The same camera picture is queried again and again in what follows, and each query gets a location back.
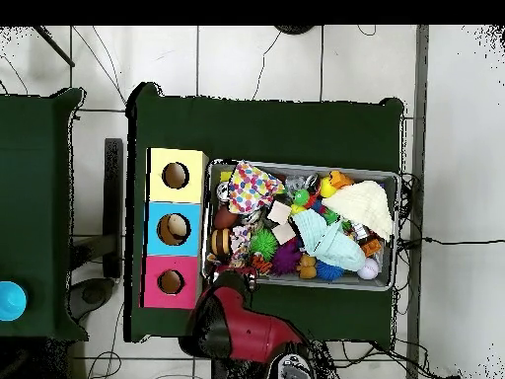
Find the small polka dot napkin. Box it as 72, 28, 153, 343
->
229, 225, 253, 266

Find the shallow clear mesh bin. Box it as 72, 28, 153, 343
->
200, 158, 401, 292

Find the wooden box with three holes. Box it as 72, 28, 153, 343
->
139, 147, 209, 310

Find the large polka dot napkin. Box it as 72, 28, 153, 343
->
226, 159, 286, 215

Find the plain wooden cube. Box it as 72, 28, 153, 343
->
266, 199, 293, 226

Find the green spiky ball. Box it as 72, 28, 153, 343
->
249, 227, 279, 263

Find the toy hamburger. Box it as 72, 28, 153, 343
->
209, 227, 232, 257

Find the plush tiger toy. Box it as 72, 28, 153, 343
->
250, 252, 274, 276

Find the purple spiky toy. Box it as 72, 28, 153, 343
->
269, 237, 303, 276

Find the large dark green tablecloth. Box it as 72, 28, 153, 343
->
124, 81, 405, 350

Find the mint green cloth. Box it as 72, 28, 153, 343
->
292, 208, 367, 272

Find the cream knitted cloth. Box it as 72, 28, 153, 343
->
321, 180, 395, 241

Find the black stand bar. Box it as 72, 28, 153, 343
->
103, 137, 124, 279

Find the dark green side tablecloth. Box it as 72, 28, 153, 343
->
0, 87, 89, 341

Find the black metal rod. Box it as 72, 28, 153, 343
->
33, 25, 76, 68

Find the blue plastic cup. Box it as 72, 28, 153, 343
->
0, 280, 28, 322

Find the black power cable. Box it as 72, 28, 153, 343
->
397, 235, 505, 251

